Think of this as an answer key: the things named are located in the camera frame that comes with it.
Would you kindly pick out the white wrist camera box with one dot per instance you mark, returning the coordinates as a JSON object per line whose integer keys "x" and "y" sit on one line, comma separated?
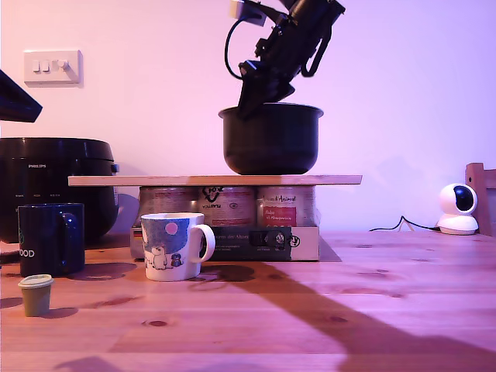
{"x": 248, "y": 11}

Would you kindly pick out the black Philips rice cooker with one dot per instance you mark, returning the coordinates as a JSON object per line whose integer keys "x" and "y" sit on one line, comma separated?
{"x": 50, "y": 182}

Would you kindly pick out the small green capsule cup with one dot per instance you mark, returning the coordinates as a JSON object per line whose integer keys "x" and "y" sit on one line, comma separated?
{"x": 36, "y": 298}

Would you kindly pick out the white wall switch plate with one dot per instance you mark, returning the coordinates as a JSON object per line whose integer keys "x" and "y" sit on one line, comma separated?
{"x": 54, "y": 75}

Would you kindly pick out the white round security camera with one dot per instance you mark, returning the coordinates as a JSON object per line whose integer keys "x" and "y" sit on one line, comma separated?
{"x": 457, "y": 209}

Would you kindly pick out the plain grey tin can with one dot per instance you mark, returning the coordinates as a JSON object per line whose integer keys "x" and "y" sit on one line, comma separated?
{"x": 166, "y": 201}

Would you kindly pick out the wooden shelf board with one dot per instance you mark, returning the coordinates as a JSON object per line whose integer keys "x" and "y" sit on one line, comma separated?
{"x": 155, "y": 180}

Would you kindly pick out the white cartoon print mug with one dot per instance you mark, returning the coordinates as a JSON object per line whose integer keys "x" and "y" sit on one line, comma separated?
{"x": 164, "y": 248}

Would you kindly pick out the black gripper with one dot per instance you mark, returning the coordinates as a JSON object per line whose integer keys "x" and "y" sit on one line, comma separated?
{"x": 288, "y": 50}

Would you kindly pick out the dark blue mug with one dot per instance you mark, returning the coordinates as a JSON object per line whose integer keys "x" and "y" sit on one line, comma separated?
{"x": 40, "y": 240}

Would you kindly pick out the black rice cooker pot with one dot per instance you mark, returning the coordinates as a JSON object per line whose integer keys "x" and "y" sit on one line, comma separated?
{"x": 271, "y": 143}

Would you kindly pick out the tin can with red label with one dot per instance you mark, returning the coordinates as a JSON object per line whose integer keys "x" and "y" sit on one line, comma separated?
{"x": 283, "y": 209}

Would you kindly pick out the cardboard can tray box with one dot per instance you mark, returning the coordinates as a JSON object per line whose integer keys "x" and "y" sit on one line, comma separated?
{"x": 306, "y": 244}

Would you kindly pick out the tin can with black logo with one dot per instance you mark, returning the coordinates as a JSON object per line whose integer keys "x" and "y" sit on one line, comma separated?
{"x": 228, "y": 205}

